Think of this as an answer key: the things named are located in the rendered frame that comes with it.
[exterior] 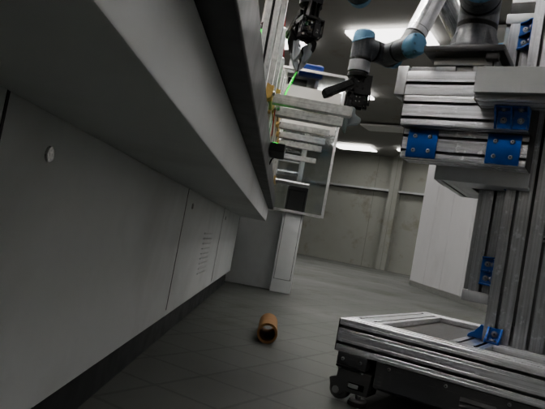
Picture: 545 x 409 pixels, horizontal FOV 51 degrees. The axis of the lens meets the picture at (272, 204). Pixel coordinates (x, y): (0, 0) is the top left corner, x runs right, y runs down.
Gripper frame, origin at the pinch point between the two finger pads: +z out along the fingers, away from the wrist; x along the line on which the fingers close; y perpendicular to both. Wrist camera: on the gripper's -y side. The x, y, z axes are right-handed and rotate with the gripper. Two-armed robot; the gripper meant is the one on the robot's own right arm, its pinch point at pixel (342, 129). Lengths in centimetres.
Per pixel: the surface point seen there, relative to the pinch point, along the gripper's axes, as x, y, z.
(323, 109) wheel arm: -26.6, -8.9, 0.3
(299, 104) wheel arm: -26.6, -16.1, 0.0
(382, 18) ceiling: 564, 74, -272
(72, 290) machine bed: -103, -48, 55
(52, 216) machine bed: -118, -48, 43
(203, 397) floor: -55, -28, 82
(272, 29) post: -57, -26, -10
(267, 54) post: -57, -26, -4
